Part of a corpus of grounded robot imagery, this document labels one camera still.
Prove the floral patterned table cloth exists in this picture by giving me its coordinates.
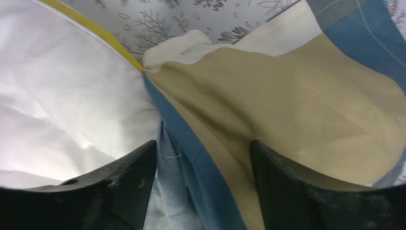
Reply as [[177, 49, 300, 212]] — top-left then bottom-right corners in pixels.
[[66, 0, 406, 80]]

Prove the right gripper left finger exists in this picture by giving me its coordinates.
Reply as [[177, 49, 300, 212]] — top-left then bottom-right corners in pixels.
[[0, 140, 157, 230]]

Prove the plaid blue beige pillowcase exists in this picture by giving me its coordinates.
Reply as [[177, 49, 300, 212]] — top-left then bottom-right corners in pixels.
[[142, 0, 406, 230]]

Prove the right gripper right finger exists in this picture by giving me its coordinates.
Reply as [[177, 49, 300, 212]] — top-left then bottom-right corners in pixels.
[[250, 140, 406, 230]]

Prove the white textured pillow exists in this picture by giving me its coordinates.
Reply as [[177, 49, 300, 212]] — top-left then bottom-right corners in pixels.
[[0, 0, 160, 189]]

